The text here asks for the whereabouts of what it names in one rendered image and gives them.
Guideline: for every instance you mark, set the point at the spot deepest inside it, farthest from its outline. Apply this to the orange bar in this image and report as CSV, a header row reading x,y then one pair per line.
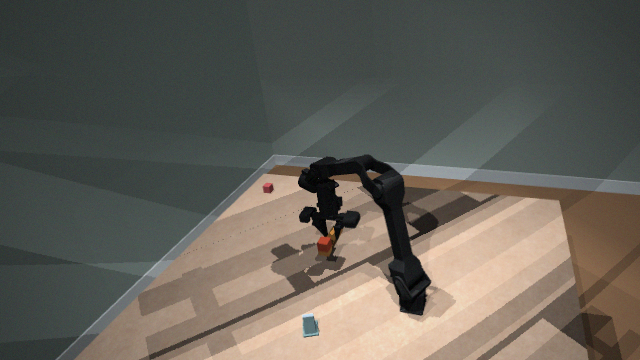
x,y
325,245

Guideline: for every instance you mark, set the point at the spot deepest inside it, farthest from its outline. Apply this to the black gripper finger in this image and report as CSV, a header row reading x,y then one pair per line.
x,y
321,227
337,230

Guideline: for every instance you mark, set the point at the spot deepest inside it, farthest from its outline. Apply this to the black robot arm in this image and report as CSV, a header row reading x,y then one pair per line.
x,y
409,279

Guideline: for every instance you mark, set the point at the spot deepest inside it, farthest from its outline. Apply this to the small red cube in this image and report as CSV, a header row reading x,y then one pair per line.
x,y
267,187

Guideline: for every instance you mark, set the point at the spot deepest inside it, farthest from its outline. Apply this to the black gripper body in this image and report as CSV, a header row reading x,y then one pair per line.
x,y
329,211

